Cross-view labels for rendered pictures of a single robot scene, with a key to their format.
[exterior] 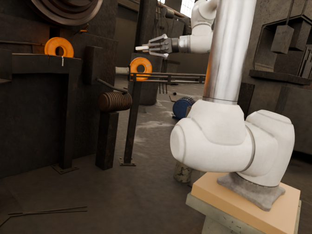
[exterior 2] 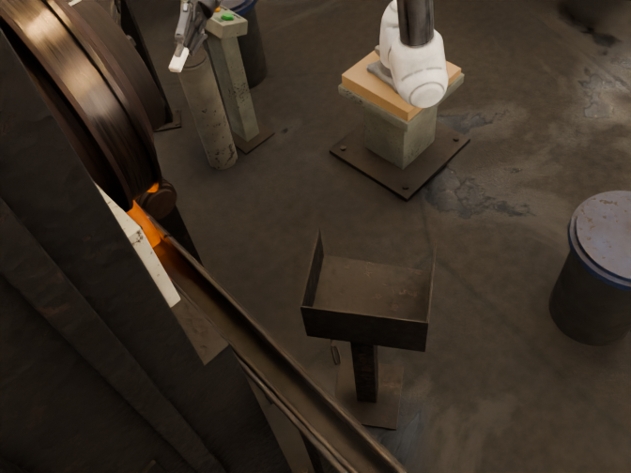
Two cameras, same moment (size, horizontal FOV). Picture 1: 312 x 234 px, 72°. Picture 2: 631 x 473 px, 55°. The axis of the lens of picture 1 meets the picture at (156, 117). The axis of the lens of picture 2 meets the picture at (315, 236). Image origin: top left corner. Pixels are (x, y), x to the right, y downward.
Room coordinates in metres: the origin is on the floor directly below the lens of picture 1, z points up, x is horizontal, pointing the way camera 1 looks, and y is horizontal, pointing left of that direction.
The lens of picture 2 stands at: (0.59, 1.34, 1.82)
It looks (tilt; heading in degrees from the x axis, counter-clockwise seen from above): 54 degrees down; 287
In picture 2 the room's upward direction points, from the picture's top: 9 degrees counter-clockwise
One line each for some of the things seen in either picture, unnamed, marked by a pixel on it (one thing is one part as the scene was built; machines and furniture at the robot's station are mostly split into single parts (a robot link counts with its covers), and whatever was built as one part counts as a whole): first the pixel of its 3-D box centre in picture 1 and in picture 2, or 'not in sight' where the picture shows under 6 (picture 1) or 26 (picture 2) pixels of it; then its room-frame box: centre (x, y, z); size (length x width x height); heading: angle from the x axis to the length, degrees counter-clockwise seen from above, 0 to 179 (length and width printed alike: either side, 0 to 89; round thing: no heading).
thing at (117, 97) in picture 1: (112, 130); (161, 225); (1.43, 0.28, 0.27); 0.22 x 0.13 x 0.53; 143
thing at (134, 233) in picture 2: not in sight; (106, 219); (1.04, 0.88, 1.15); 0.26 x 0.02 x 0.18; 143
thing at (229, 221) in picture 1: (245, 202); (400, 83); (0.70, -0.37, 0.33); 0.32 x 0.32 x 0.04; 56
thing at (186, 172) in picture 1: (188, 144); (208, 113); (1.41, -0.25, 0.26); 0.12 x 0.12 x 0.52
